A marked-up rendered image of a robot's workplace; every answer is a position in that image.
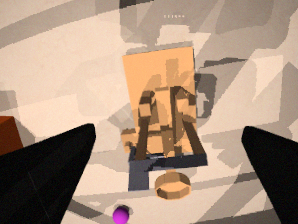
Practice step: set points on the magenta ball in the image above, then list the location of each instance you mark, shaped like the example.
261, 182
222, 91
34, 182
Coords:
120, 215

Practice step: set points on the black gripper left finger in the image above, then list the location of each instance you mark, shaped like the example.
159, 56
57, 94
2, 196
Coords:
37, 182

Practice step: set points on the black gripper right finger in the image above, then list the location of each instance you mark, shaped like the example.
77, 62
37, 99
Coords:
275, 160

